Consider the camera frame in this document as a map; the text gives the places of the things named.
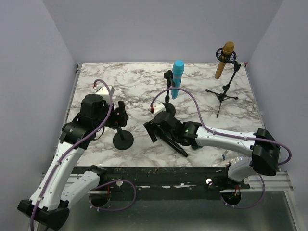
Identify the black round-base stand with clip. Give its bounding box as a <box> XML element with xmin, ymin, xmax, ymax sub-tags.
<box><xmin>163</xmin><ymin>70</ymin><xmax>176</xmax><ymax>116</ymax></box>

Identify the black microphone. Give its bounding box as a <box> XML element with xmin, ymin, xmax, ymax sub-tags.
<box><xmin>161</xmin><ymin>136</ymin><xmax>188</xmax><ymax>158</ymax></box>

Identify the blue microphone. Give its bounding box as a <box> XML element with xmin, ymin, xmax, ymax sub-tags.
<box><xmin>172</xmin><ymin>60</ymin><xmax>184</xmax><ymax>88</ymax></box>

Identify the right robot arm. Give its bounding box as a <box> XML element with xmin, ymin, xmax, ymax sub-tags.
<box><xmin>144</xmin><ymin>111</ymin><xmax>280</xmax><ymax>189</ymax></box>

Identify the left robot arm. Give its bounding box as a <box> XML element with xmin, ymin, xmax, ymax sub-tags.
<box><xmin>17</xmin><ymin>94</ymin><xmax>128</xmax><ymax>231</ymax></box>

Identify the black tripod mic stand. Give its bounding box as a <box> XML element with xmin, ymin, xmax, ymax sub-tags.
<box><xmin>205</xmin><ymin>51</ymin><xmax>241</xmax><ymax>118</ymax></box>

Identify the gold microphone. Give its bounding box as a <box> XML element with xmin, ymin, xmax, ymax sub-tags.
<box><xmin>215</xmin><ymin>41</ymin><xmax>235</xmax><ymax>79</ymax></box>

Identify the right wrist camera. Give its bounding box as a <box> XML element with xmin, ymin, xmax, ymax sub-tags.
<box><xmin>149</xmin><ymin>101</ymin><xmax>166</xmax><ymax>115</ymax></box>

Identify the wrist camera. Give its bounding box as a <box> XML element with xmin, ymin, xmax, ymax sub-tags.
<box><xmin>149</xmin><ymin>101</ymin><xmax>166</xmax><ymax>115</ymax></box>
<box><xmin>93</xmin><ymin>85</ymin><xmax>115</xmax><ymax>103</ymax></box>

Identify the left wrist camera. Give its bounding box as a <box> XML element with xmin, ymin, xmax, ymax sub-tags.
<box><xmin>93</xmin><ymin>85</ymin><xmax>115</xmax><ymax>103</ymax></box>

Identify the green handled screwdriver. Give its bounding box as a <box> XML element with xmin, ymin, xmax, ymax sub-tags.
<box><xmin>192</xmin><ymin>145</ymin><xmax>202</xmax><ymax>150</ymax></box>

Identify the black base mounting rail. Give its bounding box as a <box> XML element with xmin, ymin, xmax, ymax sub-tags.
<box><xmin>89</xmin><ymin>166</ymin><xmax>250</xmax><ymax>205</ymax></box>

